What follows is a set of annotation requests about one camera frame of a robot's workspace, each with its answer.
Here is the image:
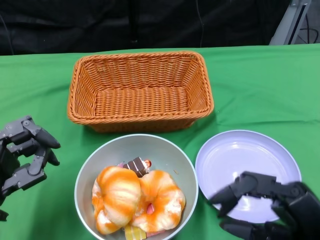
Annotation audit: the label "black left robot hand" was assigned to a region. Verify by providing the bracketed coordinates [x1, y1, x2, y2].
[0, 114, 62, 222]

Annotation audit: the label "thin hanging black cable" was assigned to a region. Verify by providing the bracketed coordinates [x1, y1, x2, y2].
[196, 0, 206, 48]

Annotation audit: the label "grey metal stand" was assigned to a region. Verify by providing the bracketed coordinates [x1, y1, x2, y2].
[269, 0, 313, 46]

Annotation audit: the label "orange wicker basket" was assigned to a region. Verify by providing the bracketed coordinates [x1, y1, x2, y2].
[66, 50, 215, 133]

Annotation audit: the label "brown chocolate cake slice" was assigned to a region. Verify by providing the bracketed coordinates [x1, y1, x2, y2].
[122, 156, 153, 178]

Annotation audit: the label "black backdrop curtain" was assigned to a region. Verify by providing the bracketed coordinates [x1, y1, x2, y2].
[0, 0, 288, 56]

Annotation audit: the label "orange striped bread ring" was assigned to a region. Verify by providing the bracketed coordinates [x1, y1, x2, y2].
[131, 169, 187, 232]
[91, 166, 143, 235]

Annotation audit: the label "yellow cake slice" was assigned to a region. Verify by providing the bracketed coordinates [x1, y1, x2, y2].
[124, 223, 148, 240]

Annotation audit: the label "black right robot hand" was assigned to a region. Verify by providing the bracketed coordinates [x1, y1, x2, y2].
[207, 171, 320, 240]

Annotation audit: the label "grey-green bowl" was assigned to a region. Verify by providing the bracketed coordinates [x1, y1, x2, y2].
[74, 133, 200, 240]

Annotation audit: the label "lilac round plate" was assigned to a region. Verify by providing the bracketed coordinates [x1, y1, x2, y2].
[194, 129, 303, 225]

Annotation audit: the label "black floor cables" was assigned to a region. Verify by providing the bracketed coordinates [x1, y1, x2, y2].
[297, 4, 320, 44]

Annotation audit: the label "salmon pink cake slice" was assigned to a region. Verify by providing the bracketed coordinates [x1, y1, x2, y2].
[145, 229, 167, 237]

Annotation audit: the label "green tablecloth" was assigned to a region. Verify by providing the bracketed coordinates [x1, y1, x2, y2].
[0, 42, 320, 240]

